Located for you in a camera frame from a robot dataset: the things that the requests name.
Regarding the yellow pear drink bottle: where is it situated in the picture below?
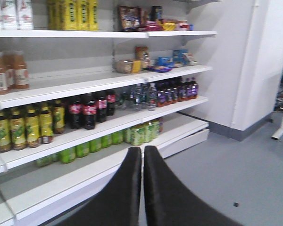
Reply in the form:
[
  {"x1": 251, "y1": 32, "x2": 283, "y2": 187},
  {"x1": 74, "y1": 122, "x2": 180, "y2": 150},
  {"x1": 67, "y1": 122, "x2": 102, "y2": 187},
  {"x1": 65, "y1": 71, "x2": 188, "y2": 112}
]
[
  {"x1": 47, "y1": 0, "x2": 59, "y2": 30},
  {"x1": 77, "y1": 0, "x2": 89, "y2": 31},
  {"x1": 88, "y1": 0, "x2": 98, "y2": 31},
  {"x1": 58, "y1": 0, "x2": 77, "y2": 31}
]

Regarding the biscuit bag blue trim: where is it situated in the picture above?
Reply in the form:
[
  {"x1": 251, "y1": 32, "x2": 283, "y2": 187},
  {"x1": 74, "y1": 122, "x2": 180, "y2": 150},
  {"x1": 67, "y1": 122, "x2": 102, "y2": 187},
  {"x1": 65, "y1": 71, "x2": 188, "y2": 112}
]
[{"x1": 118, "y1": 6, "x2": 140, "y2": 32}]

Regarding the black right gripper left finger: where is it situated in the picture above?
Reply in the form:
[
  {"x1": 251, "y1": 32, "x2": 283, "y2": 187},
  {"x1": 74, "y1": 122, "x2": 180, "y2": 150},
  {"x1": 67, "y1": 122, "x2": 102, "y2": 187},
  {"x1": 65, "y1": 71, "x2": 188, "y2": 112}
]
[{"x1": 58, "y1": 147, "x2": 142, "y2": 226}]

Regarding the white store shelving unit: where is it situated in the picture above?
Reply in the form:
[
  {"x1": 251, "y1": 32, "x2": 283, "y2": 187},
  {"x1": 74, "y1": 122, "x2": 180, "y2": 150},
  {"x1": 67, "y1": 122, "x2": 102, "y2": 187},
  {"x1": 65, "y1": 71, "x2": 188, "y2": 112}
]
[{"x1": 0, "y1": 0, "x2": 216, "y2": 226}]

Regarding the pink snack package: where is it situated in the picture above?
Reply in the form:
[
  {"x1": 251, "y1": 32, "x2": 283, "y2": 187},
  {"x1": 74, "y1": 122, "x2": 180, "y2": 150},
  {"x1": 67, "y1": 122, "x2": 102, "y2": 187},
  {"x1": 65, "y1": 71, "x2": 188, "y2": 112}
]
[{"x1": 144, "y1": 20, "x2": 163, "y2": 32}]

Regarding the yellow rice cracker bag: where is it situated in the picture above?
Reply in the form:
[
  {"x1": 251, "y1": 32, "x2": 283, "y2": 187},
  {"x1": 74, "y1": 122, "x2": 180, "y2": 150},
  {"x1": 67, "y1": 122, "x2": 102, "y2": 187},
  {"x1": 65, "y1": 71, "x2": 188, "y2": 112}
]
[{"x1": 135, "y1": 46, "x2": 150, "y2": 70}]

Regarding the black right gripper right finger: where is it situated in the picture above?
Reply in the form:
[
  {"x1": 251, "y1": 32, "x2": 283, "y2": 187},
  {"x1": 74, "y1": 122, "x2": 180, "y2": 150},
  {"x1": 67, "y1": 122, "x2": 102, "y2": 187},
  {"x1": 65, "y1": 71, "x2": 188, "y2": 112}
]
[{"x1": 143, "y1": 145, "x2": 239, "y2": 226}]

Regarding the clear cookie tub yellow label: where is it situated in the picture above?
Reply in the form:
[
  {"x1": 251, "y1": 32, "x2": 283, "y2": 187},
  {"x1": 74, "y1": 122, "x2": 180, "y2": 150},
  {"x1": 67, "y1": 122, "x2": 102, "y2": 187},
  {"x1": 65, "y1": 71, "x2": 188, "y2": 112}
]
[{"x1": 116, "y1": 59, "x2": 142, "y2": 73}]

